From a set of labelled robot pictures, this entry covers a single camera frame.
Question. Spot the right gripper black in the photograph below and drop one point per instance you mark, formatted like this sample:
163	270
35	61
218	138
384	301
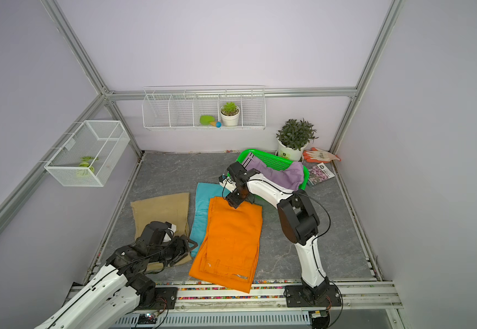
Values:
233	199

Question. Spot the purple flower seed packet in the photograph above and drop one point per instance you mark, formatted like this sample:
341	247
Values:
319	173

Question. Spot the orange white work gloves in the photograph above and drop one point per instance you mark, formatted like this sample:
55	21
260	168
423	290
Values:
316	155

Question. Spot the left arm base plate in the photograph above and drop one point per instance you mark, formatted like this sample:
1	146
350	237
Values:
159	298

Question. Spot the large potted green plant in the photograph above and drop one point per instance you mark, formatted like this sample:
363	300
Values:
293	138

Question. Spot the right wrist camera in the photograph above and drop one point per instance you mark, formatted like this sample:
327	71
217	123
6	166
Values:
225	181

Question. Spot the green toy in shelf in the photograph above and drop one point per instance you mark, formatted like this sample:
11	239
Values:
207	120

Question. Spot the orange pants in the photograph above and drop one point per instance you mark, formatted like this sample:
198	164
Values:
229	253

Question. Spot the green item in side basket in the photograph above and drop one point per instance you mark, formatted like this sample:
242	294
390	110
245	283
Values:
85	168

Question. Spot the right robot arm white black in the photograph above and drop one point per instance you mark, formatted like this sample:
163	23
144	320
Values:
298	218

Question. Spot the purple shorts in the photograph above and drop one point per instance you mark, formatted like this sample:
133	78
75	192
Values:
279	174

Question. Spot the khaki folded pants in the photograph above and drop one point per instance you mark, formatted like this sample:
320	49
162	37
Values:
168	208

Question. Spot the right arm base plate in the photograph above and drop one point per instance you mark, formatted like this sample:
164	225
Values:
300	296

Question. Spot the small potted succulent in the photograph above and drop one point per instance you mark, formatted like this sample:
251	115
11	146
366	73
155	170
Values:
230	114

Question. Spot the aluminium rail frame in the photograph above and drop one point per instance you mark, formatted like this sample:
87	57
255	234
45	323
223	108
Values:
200	303

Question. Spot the white wire side basket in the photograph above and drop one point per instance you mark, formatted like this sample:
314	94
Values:
104	139

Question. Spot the green plastic basket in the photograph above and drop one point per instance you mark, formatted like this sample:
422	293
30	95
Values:
275	164

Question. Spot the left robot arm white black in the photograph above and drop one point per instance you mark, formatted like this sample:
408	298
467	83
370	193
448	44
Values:
123	284

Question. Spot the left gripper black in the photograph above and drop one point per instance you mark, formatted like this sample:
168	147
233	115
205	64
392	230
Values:
181	249

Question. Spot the teal pants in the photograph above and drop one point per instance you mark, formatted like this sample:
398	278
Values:
204	193

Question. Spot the white wire wall shelf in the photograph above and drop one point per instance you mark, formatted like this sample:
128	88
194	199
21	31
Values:
180	107

